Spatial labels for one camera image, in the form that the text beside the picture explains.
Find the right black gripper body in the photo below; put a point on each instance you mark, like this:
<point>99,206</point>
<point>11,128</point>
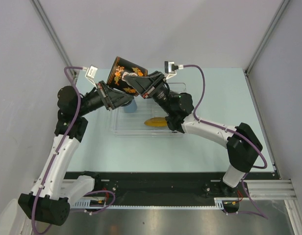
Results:
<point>162,96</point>

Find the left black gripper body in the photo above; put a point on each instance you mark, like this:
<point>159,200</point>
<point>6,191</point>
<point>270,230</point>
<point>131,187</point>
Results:
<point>91,102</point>

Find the light blue plastic cup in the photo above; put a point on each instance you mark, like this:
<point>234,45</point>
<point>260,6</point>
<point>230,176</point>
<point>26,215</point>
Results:
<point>130,108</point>

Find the yellow brown round saucer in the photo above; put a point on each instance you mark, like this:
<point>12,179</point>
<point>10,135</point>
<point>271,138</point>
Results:
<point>156,122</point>

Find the red interior dark mug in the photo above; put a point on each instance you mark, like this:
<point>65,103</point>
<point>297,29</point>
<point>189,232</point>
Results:
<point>120,69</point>

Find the clear plastic dish rack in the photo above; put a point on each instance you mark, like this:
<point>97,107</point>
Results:
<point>123,124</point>

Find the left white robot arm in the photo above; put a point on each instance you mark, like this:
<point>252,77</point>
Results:
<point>47,201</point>

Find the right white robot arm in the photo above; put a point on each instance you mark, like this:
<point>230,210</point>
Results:
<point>242,145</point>

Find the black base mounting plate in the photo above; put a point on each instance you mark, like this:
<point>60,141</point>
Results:
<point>231,205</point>

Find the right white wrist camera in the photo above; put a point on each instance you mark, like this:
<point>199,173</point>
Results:
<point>171,68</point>

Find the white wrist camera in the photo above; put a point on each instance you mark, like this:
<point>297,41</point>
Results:
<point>171,68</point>
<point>90,73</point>

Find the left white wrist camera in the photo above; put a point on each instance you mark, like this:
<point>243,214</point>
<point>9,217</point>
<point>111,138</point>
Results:
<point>90,73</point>

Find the left aluminium frame post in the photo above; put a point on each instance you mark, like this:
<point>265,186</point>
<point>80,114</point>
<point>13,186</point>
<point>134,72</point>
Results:
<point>42,15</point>

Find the aluminium frame post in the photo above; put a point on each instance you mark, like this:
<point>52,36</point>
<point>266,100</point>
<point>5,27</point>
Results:
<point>268,34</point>
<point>42,15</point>

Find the right aluminium frame post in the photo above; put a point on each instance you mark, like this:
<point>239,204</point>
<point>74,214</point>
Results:
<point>268,34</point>

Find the light blue cable duct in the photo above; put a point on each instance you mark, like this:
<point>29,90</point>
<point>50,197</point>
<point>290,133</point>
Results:
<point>84,203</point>

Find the aluminium front rail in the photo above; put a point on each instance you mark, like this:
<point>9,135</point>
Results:
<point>268,188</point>

